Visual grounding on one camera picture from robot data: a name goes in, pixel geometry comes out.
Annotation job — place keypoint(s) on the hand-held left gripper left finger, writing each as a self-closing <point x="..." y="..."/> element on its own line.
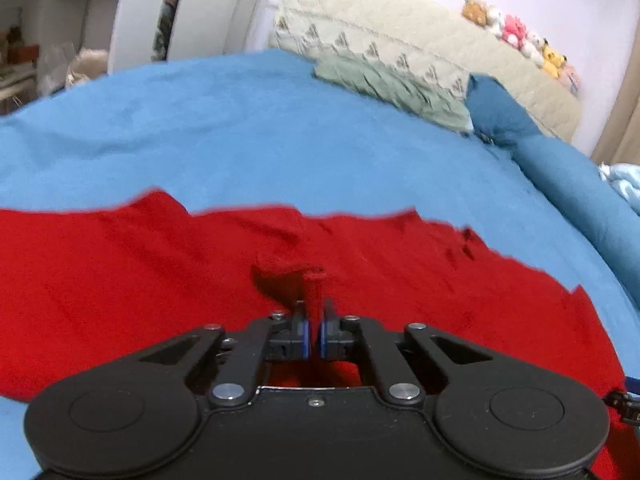
<point x="303" y="336"/>

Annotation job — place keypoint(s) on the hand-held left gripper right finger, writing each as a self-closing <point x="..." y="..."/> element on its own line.
<point x="324" y="336"/>

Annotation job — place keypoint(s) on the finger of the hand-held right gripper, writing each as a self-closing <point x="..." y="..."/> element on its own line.
<point x="625" y="405"/>

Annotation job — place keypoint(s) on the red garment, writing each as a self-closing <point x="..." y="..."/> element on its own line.
<point x="150" y="270"/>

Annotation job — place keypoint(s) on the blue bed sheet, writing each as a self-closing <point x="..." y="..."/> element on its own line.
<point x="240" y="130"/>

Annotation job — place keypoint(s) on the light blue fluffy cloth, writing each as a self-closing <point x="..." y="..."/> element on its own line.
<point x="625" y="182"/>

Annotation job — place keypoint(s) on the dark blue duvet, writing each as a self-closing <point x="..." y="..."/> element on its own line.
<point x="560" y="170"/>

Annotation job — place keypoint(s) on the green pillow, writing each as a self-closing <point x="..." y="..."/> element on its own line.
<point x="400" y="92"/>

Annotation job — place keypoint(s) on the beige curtain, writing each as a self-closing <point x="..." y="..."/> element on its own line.
<point x="622" y="120"/>

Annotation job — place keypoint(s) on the beige quilted headboard cover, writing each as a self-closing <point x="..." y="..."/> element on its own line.
<point x="400" y="20"/>

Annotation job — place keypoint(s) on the beige fluffy plush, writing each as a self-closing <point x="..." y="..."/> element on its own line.
<point x="86" y="66"/>

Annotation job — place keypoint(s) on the white wardrobe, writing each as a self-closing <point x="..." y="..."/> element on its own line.
<point x="200" y="5"/>

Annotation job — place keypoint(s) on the row of plush toys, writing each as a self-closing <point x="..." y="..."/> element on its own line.
<point x="517" y="30"/>

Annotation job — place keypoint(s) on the white shelf unit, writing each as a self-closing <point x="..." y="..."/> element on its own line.
<point x="45" y="25"/>

